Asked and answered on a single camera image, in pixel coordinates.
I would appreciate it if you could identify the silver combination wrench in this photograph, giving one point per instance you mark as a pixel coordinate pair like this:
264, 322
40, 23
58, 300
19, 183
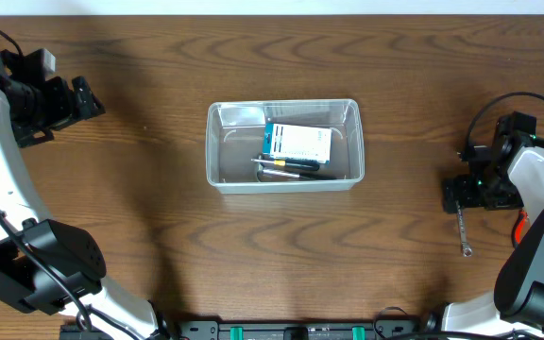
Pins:
465, 245

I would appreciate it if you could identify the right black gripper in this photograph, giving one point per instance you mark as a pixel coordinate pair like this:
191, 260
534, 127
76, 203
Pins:
461, 193

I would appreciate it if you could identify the small black-handled hammer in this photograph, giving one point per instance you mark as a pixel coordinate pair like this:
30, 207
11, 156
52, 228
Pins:
294, 175

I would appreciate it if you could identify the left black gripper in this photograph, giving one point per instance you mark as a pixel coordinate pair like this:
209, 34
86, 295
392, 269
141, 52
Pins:
79, 98

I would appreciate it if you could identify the blue white screw box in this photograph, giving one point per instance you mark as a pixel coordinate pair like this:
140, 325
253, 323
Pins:
312, 144

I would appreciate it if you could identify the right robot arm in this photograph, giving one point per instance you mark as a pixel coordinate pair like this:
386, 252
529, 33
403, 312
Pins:
507, 175

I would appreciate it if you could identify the black yellow screwdriver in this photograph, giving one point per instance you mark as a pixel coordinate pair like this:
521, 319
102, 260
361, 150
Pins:
298, 165

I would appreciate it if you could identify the red-handled pliers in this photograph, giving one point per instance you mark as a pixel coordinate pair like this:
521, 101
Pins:
521, 222

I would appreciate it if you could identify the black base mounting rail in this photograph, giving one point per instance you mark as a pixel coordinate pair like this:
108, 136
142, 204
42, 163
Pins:
388, 328

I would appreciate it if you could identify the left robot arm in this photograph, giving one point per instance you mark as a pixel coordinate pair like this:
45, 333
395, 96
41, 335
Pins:
45, 265

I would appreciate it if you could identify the clear plastic storage container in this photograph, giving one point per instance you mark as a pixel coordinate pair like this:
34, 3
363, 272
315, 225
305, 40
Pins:
234, 136

